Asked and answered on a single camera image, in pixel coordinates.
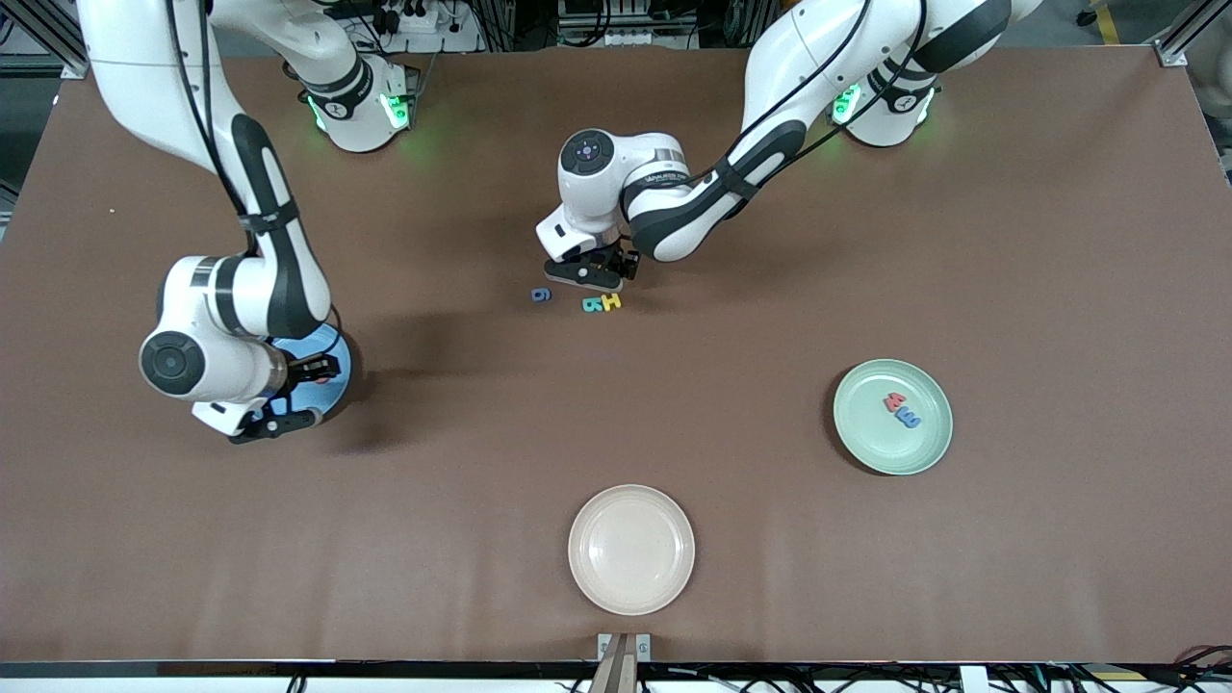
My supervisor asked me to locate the blue plate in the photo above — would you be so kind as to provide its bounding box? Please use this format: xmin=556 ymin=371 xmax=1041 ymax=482
xmin=265 ymin=322 xmax=353 ymax=429

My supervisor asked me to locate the beige plate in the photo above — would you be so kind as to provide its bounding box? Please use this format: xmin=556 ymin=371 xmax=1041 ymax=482
xmin=568 ymin=484 xmax=696 ymax=617

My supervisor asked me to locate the green plate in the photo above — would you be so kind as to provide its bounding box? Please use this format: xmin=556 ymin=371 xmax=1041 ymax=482
xmin=833 ymin=358 xmax=954 ymax=476

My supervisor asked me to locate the white equipment rack strip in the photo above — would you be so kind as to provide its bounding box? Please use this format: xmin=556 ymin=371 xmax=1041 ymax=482
xmin=556 ymin=0 xmax=699 ymax=49

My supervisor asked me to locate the white power strip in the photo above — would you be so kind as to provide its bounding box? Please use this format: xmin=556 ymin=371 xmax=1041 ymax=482
xmin=371 ymin=0 xmax=482 ymax=54

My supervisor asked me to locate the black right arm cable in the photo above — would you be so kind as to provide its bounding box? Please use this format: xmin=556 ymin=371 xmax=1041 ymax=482
xmin=166 ymin=0 xmax=344 ymax=359

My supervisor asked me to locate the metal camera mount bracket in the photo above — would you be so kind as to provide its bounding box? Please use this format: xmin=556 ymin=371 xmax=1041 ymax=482
xmin=589 ymin=632 xmax=652 ymax=693

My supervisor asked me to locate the aluminium frame profile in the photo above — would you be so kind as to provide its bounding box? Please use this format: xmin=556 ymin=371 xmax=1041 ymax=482
xmin=1155 ymin=0 xmax=1232 ymax=68
xmin=0 ymin=0 xmax=97 ymax=80

